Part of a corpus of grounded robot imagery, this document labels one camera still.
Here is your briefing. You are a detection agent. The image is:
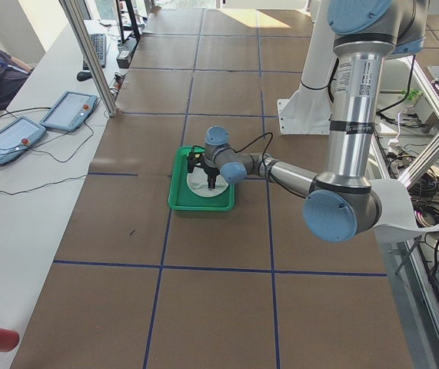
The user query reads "blue teach pendant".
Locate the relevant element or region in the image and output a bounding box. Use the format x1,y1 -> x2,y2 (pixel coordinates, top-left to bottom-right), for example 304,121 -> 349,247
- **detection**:
40,91 -> 98,131
0,117 -> 46,165

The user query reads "black computer mouse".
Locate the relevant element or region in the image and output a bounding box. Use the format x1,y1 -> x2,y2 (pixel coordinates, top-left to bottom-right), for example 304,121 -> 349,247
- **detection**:
76,70 -> 92,81

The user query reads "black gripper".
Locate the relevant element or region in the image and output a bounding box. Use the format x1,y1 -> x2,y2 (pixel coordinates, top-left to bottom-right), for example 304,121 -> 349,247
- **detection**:
204,166 -> 217,189

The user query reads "white desk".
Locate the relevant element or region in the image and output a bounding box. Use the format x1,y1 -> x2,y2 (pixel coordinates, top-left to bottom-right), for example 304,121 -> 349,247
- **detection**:
0,18 -> 128,369

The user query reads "near blue teach pendant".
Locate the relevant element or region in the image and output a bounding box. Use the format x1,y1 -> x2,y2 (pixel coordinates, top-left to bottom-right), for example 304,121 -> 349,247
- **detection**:
0,117 -> 46,165

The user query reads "far blue teach pendant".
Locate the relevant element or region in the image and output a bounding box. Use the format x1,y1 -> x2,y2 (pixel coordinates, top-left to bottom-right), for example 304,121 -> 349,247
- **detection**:
40,91 -> 98,131

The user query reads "aluminium frame post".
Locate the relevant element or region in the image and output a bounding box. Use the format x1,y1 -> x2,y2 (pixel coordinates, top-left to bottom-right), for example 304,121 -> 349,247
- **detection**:
59,0 -> 117,117

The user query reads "black keyboard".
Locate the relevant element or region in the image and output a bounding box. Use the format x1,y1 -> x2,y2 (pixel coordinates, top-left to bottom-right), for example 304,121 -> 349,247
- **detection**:
89,33 -> 107,68

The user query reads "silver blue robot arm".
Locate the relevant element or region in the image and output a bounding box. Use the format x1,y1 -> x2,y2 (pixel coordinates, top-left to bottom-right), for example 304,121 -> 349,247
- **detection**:
188,1 -> 429,243

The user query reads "white round plate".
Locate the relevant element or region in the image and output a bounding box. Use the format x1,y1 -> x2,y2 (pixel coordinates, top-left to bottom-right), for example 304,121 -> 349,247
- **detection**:
186,168 -> 229,198

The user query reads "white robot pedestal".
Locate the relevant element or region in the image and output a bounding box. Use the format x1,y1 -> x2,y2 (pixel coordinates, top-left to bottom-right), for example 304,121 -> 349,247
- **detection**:
278,1 -> 337,135

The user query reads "green plastic tray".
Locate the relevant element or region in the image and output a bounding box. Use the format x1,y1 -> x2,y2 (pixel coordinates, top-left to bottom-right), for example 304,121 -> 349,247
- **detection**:
168,146 -> 235,211

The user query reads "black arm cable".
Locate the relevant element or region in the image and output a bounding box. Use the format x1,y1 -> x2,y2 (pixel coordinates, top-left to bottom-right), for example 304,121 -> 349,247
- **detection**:
229,132 -> 274,181

